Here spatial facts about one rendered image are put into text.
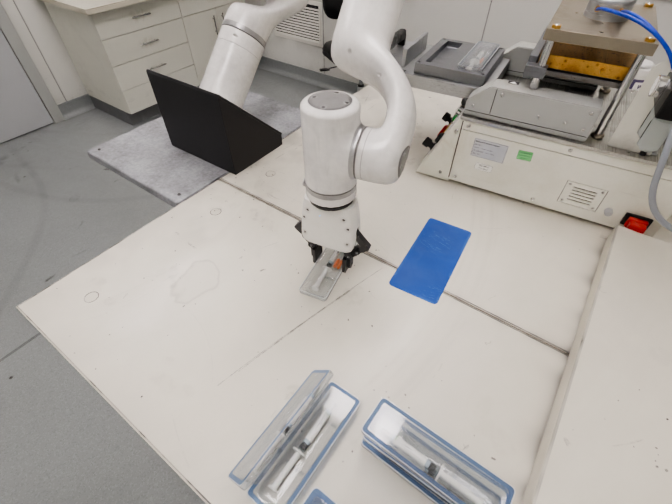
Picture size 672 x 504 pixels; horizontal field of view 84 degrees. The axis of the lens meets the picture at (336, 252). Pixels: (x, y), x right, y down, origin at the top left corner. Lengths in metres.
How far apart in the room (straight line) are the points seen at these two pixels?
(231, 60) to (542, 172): 0.80
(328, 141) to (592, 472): 0.54
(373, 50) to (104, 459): 1.41
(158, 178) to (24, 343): 1.08
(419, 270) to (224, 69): 0.71
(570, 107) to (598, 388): 0.52
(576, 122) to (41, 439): 1.76
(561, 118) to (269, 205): 0.65
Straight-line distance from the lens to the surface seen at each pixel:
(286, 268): 0.77
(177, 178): 1.08
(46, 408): 1.75
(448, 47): 1.17
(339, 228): 0.64
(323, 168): 0.56
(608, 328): 0.77
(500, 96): 0.91
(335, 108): 0.53
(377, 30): 0.62
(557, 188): 0.98
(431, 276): 0.78
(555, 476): 0.61
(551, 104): 0.91
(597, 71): 0.95
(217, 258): 0.82
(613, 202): 1.00
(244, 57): 1.13
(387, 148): 0.53
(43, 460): 1.66
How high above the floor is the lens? 1.33
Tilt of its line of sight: 46 degrees down
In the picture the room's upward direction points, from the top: straight up
